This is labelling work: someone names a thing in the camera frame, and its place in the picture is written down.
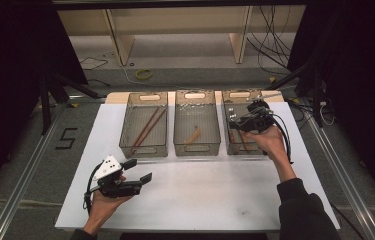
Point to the brown wooden chopstick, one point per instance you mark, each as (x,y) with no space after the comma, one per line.
(146,126)
(151,128)

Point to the aluminium floor rail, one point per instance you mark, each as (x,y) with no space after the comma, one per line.
(25,180)
(345,180)

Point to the yellow tape roll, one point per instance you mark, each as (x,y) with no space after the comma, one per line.
(137,74)

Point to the white table cover sheet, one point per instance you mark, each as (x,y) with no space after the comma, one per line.
(191,193)

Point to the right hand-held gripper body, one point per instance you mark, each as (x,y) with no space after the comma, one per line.
(260,120)

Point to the black curtain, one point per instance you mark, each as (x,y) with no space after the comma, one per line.
(361,83)
(8,83)

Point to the grey translucent plastic bin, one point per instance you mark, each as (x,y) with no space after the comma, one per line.
(188,116)
(238,151)
(130,120)

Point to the person's right hand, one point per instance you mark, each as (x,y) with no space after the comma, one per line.
(270,143)

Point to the black metal stand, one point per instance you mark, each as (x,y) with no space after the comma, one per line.
(316,100)
(45,106)

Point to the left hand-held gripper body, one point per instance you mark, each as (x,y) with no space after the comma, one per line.
(108,170)

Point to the light wooden desk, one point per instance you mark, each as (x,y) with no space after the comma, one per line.
(123,43)

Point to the person's left hand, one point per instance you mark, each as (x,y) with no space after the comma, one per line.
(105,206)

